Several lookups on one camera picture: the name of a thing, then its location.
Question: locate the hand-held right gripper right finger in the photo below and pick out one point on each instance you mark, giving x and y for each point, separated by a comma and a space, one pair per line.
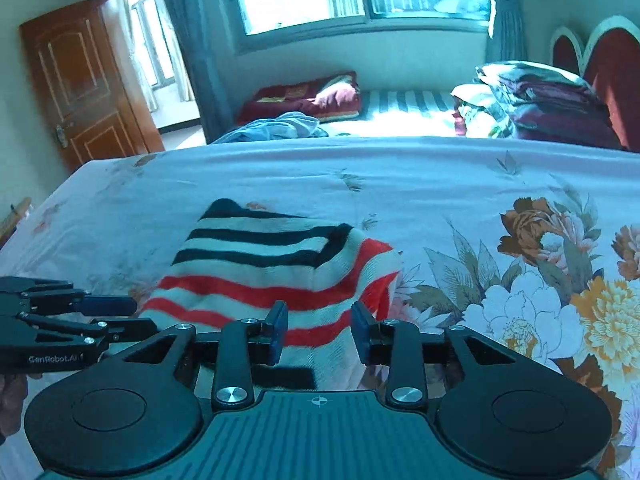
361, 334

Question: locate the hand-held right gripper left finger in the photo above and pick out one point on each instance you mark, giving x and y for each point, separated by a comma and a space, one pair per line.
277, 334

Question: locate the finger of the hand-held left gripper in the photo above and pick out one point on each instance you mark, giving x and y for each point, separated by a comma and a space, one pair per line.
130, 329
110, 305

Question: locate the striped knit sweater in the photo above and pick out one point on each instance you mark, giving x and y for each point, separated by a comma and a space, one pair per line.
280, 270

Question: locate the person's left hand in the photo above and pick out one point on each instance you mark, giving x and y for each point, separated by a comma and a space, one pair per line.
11, 402

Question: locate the wooden furniture piece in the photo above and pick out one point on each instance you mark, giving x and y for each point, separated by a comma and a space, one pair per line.
12, 220

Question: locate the floral bed sheet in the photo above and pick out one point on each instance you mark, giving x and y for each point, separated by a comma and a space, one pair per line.
400, 185

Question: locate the blue crumpled cloth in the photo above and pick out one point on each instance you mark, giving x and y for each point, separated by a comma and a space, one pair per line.
275, 130

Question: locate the brown wooden door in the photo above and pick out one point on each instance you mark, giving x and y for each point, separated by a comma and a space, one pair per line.
85, 85

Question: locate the striped mattress sheet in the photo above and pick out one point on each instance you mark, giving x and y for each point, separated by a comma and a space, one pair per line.
400, 110

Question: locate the dark red pillow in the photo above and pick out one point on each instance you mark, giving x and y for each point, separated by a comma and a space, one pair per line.
280, 100

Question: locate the pink cushion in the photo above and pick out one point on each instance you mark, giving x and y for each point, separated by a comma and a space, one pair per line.
337, 97

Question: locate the white floral pillow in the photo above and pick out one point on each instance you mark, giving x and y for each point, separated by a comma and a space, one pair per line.
477, 110

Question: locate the long teal curtain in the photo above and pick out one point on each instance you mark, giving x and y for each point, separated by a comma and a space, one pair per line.
195, 50

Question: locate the maroon floral pillow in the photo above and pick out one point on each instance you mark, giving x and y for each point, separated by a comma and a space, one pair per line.
550, 105

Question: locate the short teal curtain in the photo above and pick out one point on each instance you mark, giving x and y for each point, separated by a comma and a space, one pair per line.
505, 10

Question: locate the red scalloped headboard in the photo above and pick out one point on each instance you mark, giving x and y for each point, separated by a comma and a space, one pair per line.
615, 70

